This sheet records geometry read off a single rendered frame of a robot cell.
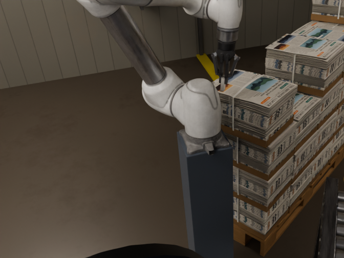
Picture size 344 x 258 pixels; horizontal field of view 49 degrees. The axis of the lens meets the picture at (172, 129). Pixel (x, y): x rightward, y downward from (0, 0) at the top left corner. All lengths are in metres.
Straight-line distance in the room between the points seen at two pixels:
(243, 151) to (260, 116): 0.30
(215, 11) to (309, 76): 0.91
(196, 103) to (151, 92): 0.21
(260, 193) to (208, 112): 0.78
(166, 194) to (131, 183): 0.32
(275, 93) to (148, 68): 0.67
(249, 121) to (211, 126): 0.36
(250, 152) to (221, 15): 0.76
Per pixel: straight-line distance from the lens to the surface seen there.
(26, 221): 3.01
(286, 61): 2.36
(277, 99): 1.84
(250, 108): 1.83
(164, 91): 1.58
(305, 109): 2.23
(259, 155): 1.98
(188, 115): 1.53
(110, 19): 1.37
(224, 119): 1.94
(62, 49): 4.90
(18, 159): 3.68
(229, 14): 1.58
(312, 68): 2.31
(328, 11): 2.84
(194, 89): 1.49
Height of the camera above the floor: 1.95
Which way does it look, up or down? 33 degrees down
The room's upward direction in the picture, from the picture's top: 6 degrees counter-clockwise
